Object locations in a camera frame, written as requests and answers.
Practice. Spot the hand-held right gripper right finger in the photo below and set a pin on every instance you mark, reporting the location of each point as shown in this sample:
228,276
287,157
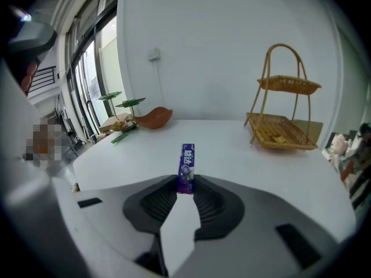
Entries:
261,227

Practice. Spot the purple snack packet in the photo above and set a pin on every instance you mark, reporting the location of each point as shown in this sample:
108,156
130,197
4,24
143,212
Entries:
187,166

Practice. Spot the pink plush toy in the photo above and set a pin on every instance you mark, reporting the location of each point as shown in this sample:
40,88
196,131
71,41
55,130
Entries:
339,146

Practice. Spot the person's left hand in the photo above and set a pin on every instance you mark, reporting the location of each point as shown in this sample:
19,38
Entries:
29,77

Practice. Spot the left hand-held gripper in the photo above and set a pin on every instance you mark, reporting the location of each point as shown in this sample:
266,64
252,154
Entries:
26,213

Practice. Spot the red yellow snack packet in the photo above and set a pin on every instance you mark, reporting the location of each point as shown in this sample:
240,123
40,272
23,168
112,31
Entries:
279,139

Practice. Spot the green tiered dish stand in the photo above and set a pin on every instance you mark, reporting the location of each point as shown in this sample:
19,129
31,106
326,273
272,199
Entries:
130,101

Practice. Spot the wicker basket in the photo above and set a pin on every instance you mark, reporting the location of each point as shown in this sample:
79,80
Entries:
290,82

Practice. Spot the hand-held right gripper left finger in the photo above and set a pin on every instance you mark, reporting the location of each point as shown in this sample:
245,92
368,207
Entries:
116,227

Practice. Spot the flat cardboard box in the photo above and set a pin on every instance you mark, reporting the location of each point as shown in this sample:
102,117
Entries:
116,119

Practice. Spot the black framed glass door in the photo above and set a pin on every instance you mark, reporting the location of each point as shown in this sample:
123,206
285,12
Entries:
98,39

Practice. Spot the brown wooden bowl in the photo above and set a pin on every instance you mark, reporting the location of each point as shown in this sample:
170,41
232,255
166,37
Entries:
153,119

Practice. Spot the white wall switch box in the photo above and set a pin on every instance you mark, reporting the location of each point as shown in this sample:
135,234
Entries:
154,54

